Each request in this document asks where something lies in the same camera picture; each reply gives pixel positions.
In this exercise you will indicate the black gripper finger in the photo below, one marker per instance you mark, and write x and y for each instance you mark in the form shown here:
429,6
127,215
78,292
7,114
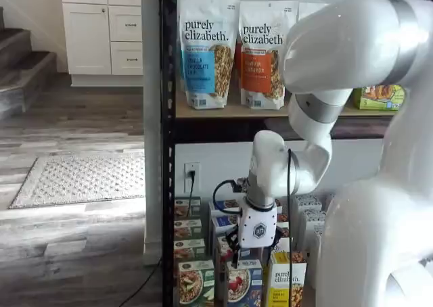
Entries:
235,239
276,237

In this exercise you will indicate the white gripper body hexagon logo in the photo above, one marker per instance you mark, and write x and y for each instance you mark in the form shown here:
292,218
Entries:
257,227

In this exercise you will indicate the blue white oatmeal box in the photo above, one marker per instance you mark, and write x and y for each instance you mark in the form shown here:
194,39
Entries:
225,205
223,224
243,283
225,247

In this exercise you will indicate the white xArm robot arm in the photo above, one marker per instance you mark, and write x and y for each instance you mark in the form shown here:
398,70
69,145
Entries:
355,50

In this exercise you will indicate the yellow purely elizabeth box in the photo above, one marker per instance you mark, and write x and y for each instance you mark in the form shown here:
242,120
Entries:
282,244
287,280
283,219
279,205

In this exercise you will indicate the green white oatmeal box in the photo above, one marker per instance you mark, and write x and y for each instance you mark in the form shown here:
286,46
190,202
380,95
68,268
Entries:
196,283
187,228
182,207
189,249

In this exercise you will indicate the wooden shelf board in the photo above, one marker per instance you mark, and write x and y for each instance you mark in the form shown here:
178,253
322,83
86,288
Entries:
230,112

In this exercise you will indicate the green Bobo's snack box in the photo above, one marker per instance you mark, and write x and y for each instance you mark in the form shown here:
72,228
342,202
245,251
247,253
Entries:
379,99

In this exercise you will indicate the black metal shelving rack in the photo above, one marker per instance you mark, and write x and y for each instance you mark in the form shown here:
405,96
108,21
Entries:
167,151

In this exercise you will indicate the grey patterned rug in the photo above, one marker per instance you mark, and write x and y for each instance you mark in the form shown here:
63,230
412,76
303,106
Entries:
84,180

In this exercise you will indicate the orange label granola bag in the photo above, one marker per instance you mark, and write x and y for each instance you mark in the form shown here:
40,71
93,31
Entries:
260,50

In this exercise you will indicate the blue label granola bag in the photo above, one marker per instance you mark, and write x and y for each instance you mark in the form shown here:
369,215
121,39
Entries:
209,50

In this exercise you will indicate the white drawer cabinet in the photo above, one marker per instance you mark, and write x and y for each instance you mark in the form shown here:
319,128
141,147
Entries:
88,36

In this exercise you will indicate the dark wooden stairs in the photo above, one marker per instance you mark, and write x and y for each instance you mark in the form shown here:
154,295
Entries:
20,70

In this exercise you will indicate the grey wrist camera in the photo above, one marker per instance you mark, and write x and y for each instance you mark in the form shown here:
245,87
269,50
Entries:
240,185

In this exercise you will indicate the white wall outlet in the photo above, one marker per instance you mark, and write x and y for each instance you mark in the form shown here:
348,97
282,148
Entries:
196,185

